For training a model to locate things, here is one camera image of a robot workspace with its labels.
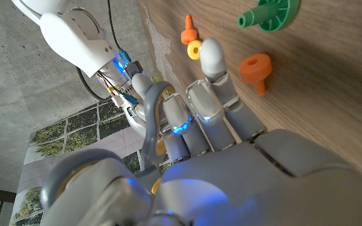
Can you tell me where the orange toy carrot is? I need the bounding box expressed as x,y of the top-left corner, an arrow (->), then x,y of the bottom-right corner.
180,14 -> 199,45

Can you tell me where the green toy fruit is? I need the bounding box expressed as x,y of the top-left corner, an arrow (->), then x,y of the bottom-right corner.
236,0 -> 300,34

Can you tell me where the printed forest window backdrop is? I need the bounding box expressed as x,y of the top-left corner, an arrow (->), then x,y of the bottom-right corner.
8,100 -> 175,226

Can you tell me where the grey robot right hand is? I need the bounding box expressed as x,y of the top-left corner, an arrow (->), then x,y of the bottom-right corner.
105,60 -> 156,137

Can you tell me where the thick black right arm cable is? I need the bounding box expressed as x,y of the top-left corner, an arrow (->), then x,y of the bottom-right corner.
75,67 -> 112,103

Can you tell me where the orange toy fruit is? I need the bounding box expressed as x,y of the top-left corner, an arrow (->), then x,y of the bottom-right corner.
238,53 -> 273,97

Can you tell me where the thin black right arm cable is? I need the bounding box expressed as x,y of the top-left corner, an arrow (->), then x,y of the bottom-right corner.
106,0 -> 121,51

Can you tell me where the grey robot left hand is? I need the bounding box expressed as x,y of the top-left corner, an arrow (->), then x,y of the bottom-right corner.
39,36 -> 362,226

